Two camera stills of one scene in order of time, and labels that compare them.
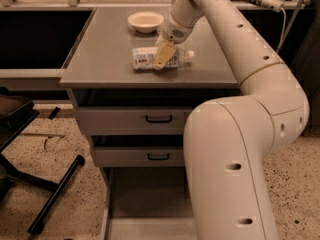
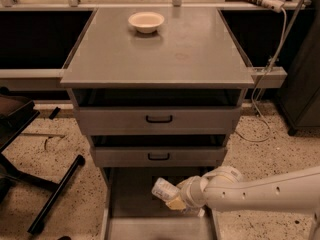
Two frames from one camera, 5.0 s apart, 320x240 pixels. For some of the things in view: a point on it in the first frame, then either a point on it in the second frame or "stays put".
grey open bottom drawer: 146,203 stays put
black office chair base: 16,114 stays put
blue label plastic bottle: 143,58 -> 165,189
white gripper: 173,31 -> 190,191
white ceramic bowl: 145,21 stays put
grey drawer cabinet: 134,118 stays put
